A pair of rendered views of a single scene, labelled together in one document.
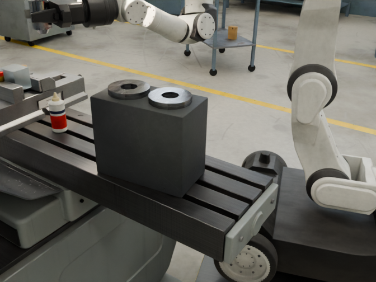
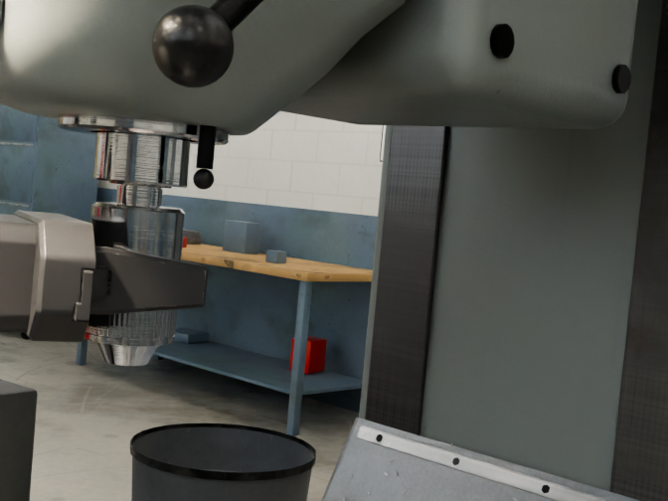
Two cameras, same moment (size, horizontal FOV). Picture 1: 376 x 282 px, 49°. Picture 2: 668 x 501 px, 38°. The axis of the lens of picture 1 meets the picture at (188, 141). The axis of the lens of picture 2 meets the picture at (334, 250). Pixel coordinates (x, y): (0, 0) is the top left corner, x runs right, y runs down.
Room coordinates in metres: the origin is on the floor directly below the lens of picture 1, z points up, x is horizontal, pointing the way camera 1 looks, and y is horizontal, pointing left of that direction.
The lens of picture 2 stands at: (1.51, 0.55, 1.28)
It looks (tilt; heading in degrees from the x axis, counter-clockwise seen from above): 3 degrees down; 190
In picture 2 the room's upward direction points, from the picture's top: 5 degrees clockwise
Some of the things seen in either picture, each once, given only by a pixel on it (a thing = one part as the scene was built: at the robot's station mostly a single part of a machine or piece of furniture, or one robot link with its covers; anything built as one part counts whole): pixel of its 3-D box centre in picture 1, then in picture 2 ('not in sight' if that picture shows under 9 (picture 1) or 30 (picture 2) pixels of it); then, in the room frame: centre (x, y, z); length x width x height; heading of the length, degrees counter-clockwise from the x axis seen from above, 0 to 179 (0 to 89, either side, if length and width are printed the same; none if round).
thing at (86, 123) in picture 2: not in sight; (144, 128); (1.03, 0.37, 1.31); 0.09 x 0.09 x 0.01
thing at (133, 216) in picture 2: (38, 1); (138, 215); (1.03, 0.37, 1.26); 0.05 x 0.05 x 0.01
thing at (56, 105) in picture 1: (57, 111); not in sight; (1.01, 0.35, 0.98); 0.04 x 0.04 x 0.11
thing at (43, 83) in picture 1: (32, 79); not in sight; (1.16, 0.46, 1.02); 0.12 x 0.06 x 0.04; 59
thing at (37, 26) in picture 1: (40, 15); (132, 281); (1.03, 0.37, 1.23); 0.05 x 0.05 x 0.06
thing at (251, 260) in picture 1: (245, 258); not in sight; (0.99, -0.19, 0.50); 0.20 x 0.05 x 0.20; 75
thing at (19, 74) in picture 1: (15, 78); not in sight; (1.11, 0.49, 1.04); 0.06 x 0.05 x 0.06; 59
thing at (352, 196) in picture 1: (343, 181); not in sight; (1.17, -0.52, 0.68); 0.21 x 0.20 x 0.13; 75
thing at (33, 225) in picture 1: (62, 169); not in sight; (1.03, 0.37, 0.79); 0.50 x 0.35 x 0.12; 147
